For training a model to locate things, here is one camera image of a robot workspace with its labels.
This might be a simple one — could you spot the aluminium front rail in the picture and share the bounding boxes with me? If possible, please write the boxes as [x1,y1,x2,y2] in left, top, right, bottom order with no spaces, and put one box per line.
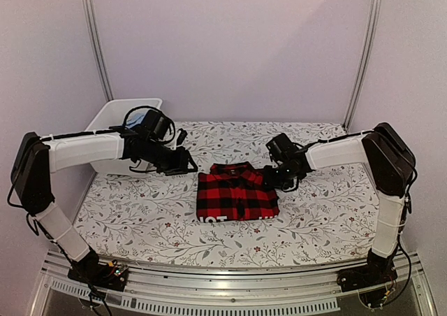
[40,249,425,301]

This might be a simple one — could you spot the left aluminium frame post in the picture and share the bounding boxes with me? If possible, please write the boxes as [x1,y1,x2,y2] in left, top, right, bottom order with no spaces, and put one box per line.
[82,0,114,102]

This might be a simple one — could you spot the right aluminium frame post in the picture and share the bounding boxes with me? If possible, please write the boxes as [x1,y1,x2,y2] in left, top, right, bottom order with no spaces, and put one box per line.
[343,0,381,131]

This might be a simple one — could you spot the white plastic bin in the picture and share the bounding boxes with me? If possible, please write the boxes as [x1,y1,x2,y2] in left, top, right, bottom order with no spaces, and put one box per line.
[86,98,163,178]

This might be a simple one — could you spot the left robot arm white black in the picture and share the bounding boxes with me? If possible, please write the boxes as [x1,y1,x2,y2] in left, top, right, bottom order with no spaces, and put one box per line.
[9,130,198,284]

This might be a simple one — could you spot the red black plaid shirt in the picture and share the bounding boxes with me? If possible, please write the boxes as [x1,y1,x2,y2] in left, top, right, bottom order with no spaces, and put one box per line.
[196,162,279,223]

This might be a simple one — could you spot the aluminium frame post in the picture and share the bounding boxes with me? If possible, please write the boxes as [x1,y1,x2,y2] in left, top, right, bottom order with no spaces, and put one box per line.
[82,0,114,102]
[343,0,381,131]

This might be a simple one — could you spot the perforated metal cable tray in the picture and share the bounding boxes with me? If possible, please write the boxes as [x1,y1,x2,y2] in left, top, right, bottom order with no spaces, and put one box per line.
[50,278,339,315]

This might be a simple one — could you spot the left black looped cable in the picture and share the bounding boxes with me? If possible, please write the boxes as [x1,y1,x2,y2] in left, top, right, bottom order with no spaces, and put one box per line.
[124,106,154,130]

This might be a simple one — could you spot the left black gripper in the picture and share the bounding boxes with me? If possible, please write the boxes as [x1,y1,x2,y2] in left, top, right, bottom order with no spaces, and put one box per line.
[143,139,198,176]

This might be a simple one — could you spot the light blue shirt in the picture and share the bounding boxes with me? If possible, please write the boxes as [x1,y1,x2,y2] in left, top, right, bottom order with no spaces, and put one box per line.
[126,112,145,128]

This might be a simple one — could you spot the floral patterned table cloth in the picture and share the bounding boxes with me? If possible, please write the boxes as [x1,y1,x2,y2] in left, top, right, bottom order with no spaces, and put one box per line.
[73,121,381,268]

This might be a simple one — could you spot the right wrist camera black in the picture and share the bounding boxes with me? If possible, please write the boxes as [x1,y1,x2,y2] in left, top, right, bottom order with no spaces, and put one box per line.
[266,133,300,163]

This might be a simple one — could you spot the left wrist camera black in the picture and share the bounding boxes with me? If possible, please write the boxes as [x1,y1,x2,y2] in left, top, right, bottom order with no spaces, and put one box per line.
[140,109,175,141]

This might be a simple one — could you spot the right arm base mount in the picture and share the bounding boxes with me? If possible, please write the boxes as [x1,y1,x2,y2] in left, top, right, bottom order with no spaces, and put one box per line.
[337,252,397,292]

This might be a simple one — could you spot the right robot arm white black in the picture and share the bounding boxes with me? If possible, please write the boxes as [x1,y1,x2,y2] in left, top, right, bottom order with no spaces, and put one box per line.
[263,122,418,285]

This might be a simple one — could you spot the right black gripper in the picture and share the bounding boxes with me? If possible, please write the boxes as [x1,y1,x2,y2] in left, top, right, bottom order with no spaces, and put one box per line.
[261,161,299,191]

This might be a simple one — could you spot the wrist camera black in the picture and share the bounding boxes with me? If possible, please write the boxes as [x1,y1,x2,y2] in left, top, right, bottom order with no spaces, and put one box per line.
[266,133,300,163]
[140,109,175,141]

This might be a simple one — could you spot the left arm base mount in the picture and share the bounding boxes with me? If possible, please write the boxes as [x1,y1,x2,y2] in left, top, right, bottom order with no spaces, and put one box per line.
[68,257,129,292]

